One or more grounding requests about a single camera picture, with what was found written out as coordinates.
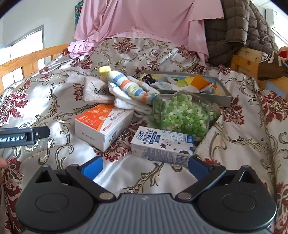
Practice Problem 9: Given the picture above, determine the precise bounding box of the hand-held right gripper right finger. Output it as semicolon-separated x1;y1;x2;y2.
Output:
175;156;259;202

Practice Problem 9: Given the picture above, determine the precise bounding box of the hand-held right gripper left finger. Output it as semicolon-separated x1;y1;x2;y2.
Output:
31;156;117;202

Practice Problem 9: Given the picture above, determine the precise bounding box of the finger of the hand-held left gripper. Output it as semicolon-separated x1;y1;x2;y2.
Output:
29;126;50;141

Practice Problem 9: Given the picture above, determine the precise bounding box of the beige cloth pouch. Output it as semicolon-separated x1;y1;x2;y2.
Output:
83;75;117;104

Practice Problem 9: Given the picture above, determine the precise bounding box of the grey tray with yellow print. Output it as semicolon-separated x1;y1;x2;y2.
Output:
134;70;233;107

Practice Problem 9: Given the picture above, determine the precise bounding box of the striped sock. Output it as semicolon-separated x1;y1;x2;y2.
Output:
97;66;161;105

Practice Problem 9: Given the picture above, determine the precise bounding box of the floral satin blanket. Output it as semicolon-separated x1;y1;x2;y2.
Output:
0;37;288;234

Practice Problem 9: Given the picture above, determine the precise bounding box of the orange and white box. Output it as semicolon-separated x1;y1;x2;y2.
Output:
74;103;135;152

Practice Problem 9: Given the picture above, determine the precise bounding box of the blue and white milk carton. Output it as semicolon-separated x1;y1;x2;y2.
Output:
130;126;196;168

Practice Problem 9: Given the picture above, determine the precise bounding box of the clear bag of green pieces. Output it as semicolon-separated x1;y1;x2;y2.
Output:
153;90;221;139

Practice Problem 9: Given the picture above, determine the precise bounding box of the wooden bed headboard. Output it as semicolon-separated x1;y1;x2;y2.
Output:
0;43;70;90

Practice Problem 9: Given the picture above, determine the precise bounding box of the window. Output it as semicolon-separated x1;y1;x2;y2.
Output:
0;25;44;90

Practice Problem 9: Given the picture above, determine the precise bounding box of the brown garment with white print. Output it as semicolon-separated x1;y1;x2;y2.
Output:
258;51;288;81

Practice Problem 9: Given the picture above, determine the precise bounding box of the brown quilted jacket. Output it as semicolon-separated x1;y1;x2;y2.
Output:
204;0;279;67

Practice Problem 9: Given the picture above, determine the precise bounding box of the pink bed sheet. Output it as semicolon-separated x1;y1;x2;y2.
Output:
67;0;225;66

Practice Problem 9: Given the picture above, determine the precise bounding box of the white air conditioner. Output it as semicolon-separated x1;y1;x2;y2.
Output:
265;2;288;30

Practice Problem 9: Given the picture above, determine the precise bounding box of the wooden bunk frame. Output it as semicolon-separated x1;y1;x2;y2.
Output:
231;47;288;102

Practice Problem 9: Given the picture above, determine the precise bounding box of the colourful wall poster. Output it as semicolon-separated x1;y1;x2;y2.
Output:
74;0;85;31

